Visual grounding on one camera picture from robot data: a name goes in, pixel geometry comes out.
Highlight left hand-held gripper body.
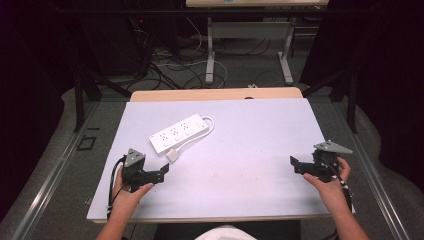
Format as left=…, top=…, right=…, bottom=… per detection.
left=121, top=148, right=149, bottom=193

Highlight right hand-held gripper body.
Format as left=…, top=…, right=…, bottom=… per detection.
left=312, top=139, right=354, bottom=183

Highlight white power plug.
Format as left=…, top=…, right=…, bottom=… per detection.
left=165, top=148, right=181, bottom=164

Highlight white power strip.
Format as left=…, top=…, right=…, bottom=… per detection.
left=148, top=113, right=210, bottom=155

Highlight white power strip cable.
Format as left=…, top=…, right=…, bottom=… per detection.
left=173, top=115, right=216, bottom=154

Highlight person's left hand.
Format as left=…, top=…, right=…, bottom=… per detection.
left=111, top=166, right=155, bottom=214

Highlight person's right hand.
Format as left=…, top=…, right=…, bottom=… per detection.
left=303, top=157, right=353, bottom=214

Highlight person's dark pants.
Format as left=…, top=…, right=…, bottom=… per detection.
left=153, top=219, right=302, bottom=240

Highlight white table mat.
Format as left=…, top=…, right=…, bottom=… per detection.
left=86, top=98, right=356, bottom=222

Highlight black metal stand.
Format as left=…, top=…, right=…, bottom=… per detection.
left=72, top=64, right=133, bottom=133
left=301, top=68, right=360, bottom=135

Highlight person's white shirt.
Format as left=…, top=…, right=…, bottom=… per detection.
left=194, top=224, right=258, bottom=240

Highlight dark curtain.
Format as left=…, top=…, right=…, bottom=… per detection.
left=0, top=0, right=79, bottom=223
left=299, top=0, right=424, bottom=193

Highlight desk with white legs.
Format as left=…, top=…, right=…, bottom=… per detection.
left=185, top=0, right=330, bottom=86

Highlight dark equipment cabinet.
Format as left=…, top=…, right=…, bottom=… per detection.
left=81, top=13, right=153, bottom=79

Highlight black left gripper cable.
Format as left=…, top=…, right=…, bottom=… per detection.
left=106, top=155, right=127, bottom=220

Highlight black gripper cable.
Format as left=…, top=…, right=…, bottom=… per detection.
left=106, top=155, right=127, bottom=220
left=320, top=159, right=355, bottom=212

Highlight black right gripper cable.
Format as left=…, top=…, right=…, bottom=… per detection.
left=320, top=159, right=355, bottom=212

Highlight metal floor rail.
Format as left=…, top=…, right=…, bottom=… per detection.
left=331, top=99, right=403, bottom=240
left=9, top=99, right=102, bottom=240

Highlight black floor cables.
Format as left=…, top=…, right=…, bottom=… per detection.
left=126, top=18, right=273, bottom=91

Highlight white floor cable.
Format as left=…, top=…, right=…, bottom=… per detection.
left=155, top=16, right=230, bottom=90

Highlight black horizontal frame bar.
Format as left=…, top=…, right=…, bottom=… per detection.
left=54, top=7, right=371, bottom=16

